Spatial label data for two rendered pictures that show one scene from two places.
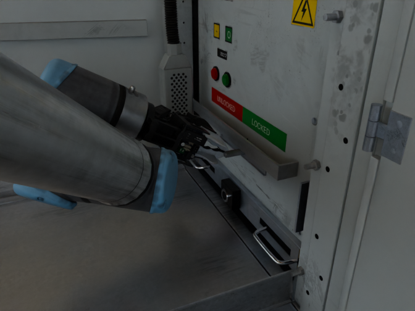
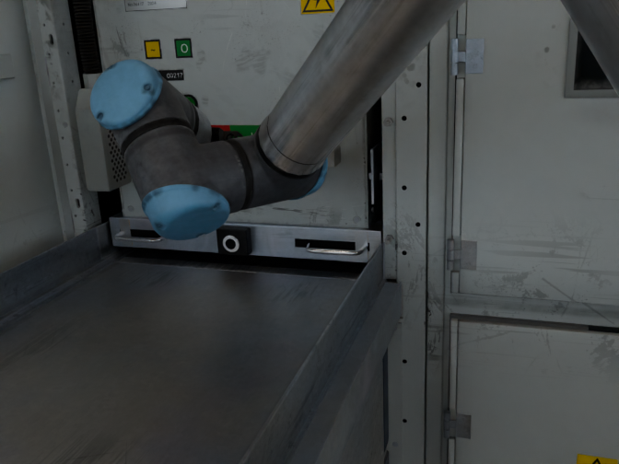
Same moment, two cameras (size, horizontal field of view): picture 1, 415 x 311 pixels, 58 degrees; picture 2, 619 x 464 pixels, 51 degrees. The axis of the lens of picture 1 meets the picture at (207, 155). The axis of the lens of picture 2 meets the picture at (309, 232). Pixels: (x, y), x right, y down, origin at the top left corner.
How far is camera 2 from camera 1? 70 cm
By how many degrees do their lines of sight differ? 45
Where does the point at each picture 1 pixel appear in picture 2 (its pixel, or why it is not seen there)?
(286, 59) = (299, 50)
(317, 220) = (402, 171)
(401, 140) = (479, 55)
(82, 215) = (71, 338)
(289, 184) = (332, 176)
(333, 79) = not seen: hidden behind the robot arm
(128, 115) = (203, 121)
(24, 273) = (110, 396)
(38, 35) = not seen: outside the picture
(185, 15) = (68, 43)
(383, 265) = (487, 154)
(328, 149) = (402, 100)
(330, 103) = not seen: hidden behind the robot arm
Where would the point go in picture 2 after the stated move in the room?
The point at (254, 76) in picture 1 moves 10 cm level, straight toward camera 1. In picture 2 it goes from (247, 82) to (285, 84)
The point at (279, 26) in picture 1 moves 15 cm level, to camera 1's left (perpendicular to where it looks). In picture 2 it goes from (282, 20) to (212, 23)
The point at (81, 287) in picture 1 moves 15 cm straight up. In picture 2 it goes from (203, 365) to (191, 258)
